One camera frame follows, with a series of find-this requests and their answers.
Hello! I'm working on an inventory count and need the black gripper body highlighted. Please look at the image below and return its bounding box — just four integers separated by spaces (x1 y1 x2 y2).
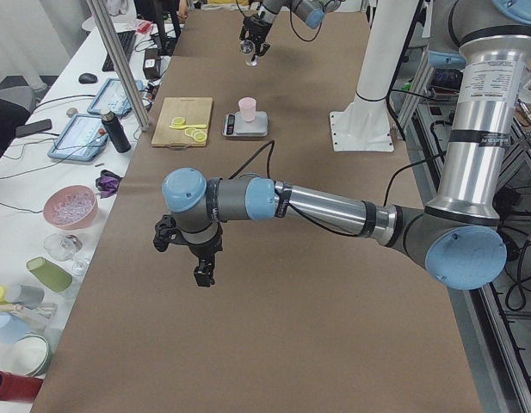
243 15 271 39
188 234 223 260

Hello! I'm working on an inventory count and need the glass sauce bottle metal spout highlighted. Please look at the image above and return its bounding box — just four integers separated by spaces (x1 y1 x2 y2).
240 39 258 67

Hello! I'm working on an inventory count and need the pink plastic cup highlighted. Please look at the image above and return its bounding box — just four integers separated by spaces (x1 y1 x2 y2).
238 96 256 122

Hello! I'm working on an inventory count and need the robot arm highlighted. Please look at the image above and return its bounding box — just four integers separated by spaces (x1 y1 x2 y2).
239 0 342 61
153 1 531 290

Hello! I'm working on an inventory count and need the silver kitchen scale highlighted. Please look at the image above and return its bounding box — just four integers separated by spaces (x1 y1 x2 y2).
222 111 269 138

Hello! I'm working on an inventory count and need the green plastic cup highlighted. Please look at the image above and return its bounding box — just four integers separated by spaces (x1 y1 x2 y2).
26 256 72 293

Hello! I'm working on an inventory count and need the grey cup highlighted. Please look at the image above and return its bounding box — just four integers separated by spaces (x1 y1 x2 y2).
5 284 45 310

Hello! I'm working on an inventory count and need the light blue cup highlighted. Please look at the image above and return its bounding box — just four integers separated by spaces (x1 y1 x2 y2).
0 312 31 344

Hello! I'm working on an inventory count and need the red cylinder cup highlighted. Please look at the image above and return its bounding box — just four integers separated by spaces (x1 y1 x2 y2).
0 371 44 403

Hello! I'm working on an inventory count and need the wooden cutting board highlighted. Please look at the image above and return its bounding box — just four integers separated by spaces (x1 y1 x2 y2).
151 97 213 148

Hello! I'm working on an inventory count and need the black power box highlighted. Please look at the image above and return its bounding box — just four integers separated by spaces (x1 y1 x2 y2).
143 48 161 80

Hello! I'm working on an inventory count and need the black keyboard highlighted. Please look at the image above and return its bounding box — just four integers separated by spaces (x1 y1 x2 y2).
102 29 138 73

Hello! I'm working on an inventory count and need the pink bowl with ice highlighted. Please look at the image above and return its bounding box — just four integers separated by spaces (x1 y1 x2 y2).
43 185 98 230

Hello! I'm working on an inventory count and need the wine glass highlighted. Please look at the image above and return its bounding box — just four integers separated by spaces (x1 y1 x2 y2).
43 233 90 277

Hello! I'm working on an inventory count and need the blue teach pendant far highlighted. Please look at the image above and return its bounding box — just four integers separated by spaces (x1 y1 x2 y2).
87 77 132 117

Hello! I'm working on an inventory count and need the blue teach pendant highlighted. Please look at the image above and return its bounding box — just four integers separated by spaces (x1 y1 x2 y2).
87 77 132 117
47 114 108 162

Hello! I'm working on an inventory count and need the black thermos bottle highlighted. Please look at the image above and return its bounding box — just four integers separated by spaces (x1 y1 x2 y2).
100 108 131 153

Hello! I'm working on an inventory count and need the black computer mouse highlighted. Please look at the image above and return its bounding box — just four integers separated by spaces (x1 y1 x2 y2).
78 72 98 84

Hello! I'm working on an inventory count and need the blue teach pendant near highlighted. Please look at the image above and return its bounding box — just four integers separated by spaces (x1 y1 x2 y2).
47 114 108 162

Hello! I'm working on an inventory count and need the white green bowl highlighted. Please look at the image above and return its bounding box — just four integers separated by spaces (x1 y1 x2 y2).
2 335 52 377

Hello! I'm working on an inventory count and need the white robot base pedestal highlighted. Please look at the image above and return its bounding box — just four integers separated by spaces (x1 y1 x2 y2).
330 0 420 152

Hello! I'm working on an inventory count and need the aluminium frame post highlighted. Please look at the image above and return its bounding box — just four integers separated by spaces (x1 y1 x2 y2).
86 0 151 132

